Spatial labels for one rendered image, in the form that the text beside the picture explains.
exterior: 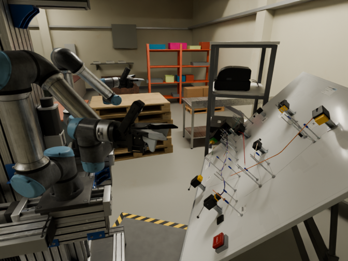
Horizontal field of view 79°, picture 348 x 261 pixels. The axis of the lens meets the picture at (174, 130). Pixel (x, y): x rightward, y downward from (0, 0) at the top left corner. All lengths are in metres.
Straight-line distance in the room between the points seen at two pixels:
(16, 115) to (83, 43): 9.01
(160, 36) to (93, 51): 2.83
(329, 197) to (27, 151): 1.00
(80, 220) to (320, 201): 1.01
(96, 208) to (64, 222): 0.16
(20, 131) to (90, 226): 0.59
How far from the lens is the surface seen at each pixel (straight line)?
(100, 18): 9.80
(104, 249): 2.16
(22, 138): 0.92
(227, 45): 1.82
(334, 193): 0.79
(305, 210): 0.81
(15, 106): 0.88
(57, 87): 0.92
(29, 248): 1.18
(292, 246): 1.48
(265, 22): 5.20
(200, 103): 3.75
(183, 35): 10.10
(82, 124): 0.74
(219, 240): 0.95
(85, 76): 1.48
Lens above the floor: 1.82
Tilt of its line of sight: 22 degrees down
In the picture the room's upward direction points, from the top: straight up
